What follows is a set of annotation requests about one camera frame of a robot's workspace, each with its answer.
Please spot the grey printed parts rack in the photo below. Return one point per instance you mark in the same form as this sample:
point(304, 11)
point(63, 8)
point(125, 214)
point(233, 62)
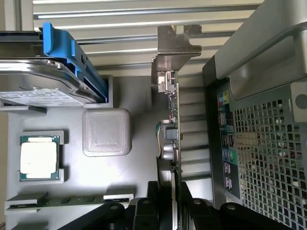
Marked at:
point(120, 172)

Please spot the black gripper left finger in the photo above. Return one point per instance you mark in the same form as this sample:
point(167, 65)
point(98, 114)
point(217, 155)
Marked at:
point(146, 215)

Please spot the CPU chip silver lid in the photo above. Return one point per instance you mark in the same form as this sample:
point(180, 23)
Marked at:
point(39, 158)

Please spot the green RAM stick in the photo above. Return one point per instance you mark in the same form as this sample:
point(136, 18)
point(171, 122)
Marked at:
point(72, 200)

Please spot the open grey PC case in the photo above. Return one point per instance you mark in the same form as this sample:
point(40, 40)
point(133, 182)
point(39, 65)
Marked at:
point(263, 48)

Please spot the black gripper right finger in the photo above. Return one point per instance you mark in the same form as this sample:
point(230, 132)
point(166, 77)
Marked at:
point(196, 215)

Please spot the grey square rack post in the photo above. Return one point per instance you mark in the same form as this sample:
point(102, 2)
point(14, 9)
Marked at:
point(106, 133)

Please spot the silver hard disk blue carrier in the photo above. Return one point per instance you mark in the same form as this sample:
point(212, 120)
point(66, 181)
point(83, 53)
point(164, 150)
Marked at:
point(48, 81)

